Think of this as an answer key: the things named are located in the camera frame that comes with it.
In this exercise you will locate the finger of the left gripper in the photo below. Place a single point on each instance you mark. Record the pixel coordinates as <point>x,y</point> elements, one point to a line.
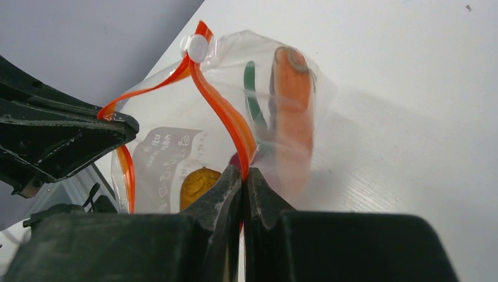
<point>47,135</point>

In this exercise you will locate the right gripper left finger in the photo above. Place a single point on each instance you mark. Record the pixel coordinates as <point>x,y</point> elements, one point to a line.
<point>198,244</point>

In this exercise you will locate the toy hot dog bun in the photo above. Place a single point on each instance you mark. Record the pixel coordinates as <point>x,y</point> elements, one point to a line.
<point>294,87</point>

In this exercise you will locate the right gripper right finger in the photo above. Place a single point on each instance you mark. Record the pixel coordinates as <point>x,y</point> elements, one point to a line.
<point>284,244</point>

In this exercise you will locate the orange toy pumpkin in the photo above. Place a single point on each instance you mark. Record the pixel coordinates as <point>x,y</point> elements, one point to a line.
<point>196,184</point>

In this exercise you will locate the clear zip top bag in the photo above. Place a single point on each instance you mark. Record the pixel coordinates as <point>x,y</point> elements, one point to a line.
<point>193,115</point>

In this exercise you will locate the green toy bean pod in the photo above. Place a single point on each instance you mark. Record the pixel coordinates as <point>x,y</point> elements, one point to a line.
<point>251,101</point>

